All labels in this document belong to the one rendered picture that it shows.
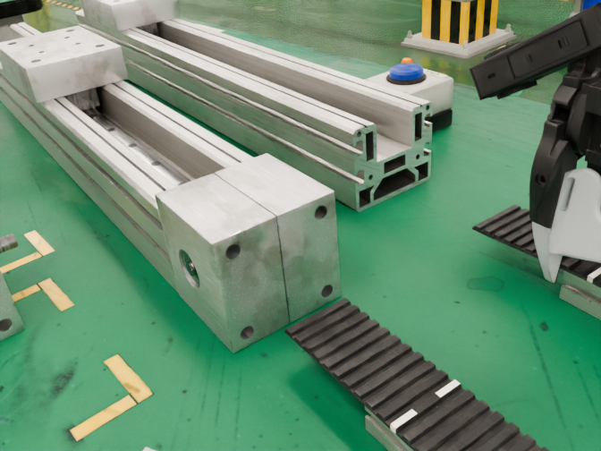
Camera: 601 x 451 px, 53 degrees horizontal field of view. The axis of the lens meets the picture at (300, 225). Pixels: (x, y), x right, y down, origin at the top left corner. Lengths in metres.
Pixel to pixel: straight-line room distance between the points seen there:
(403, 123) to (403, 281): 0.18
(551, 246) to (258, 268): 0.20
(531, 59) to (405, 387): 0.22
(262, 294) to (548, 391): 0.20
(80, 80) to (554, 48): 0.53
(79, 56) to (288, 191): 0.39
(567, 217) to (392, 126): 0.24
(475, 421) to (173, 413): 0.19
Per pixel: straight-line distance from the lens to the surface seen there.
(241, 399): 0.41
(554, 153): 0.41
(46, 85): 0.75
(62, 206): 0.70
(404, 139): 0.61
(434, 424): 0.35
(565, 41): 0.42
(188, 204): 0.44
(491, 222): 0.52
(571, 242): 0.44
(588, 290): 0.48
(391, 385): 0.37
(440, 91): 0.74
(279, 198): 0.43
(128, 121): 0.72
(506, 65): 0.44
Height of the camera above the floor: 1.08
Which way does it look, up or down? 32 degrees down
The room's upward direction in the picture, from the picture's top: 6 degrees counter-clockwise
